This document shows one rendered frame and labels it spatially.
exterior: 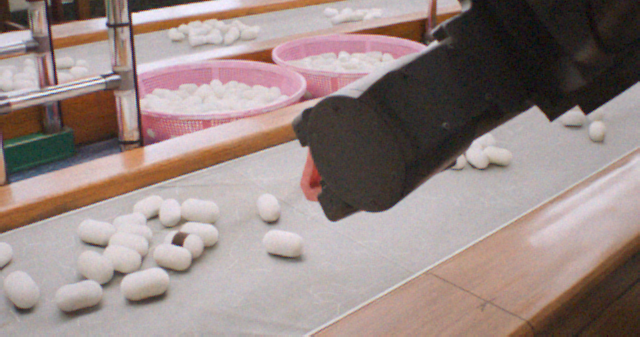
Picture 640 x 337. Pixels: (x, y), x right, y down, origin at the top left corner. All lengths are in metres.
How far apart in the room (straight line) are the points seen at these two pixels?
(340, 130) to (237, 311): 0.25
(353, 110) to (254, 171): 0.47
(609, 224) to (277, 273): 0.29
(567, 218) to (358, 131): 0.37
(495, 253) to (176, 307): 0.25
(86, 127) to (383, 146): 0.80
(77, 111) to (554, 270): 0.72
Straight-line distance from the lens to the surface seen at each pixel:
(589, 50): 0.27
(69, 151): 1.02
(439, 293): 0.51
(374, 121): 0.29
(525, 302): 0.51
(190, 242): 0.59
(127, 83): 0.76
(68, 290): 0.54
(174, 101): 1.01
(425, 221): 0.66
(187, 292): 0.56
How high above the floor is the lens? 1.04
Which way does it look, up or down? 22 degrees down
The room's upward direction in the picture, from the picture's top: straight up
